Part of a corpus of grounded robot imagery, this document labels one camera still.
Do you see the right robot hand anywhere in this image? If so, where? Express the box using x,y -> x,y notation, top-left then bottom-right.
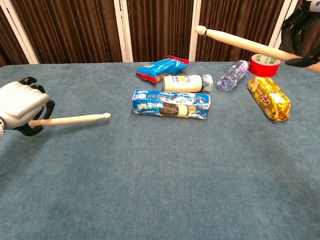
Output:
281,0 -> 320,68

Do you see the blue red-edged snack bag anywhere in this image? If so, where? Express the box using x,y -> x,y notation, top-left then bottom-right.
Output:
135,55 -> 190,84

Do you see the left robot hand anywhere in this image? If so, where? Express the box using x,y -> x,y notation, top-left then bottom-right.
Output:
0,76 -> 56,138

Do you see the white milk bottle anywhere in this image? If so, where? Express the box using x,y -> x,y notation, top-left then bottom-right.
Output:
163,74 -> 214,93

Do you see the white screen frame post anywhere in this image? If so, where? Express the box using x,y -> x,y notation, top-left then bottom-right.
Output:
113,0 -> 134,63
0,0 -> 40,65
265,0 -> 300,55
188,0 -> 202,62

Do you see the red tape roll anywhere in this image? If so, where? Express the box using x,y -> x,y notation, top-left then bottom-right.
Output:
248,53 -> 281,78

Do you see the clear plastic water bottle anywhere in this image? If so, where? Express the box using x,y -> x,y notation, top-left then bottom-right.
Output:
216,59 -> 249,92

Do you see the gold foil snack pack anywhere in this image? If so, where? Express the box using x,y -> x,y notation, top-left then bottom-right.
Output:
247,76 -> 292,122

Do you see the blue table cloth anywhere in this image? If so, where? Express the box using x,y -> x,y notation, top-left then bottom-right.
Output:
0,59 -> 320,240

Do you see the pale wooden drumstick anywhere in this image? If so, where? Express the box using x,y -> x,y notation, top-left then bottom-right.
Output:
194,25 -> 320,74
27,112 -> 112,128

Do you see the dark brown curtain panel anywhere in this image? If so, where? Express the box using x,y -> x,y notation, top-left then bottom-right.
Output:
0,9 -> 30,67
11,0 -> 123,64
195,0 -> 286,62
124,0 -> 195,63

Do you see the blue cookie box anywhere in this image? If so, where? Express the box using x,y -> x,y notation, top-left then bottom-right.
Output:
131,88 -> 212,120

